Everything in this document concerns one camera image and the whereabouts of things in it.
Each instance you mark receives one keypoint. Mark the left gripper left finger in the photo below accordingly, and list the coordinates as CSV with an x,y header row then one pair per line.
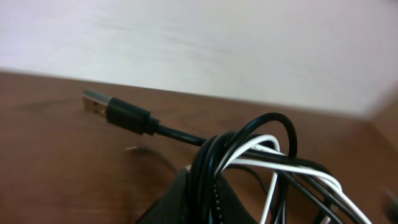
x,y
169,208

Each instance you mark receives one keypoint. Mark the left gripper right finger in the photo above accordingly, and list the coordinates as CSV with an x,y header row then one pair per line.
x,y
228,209

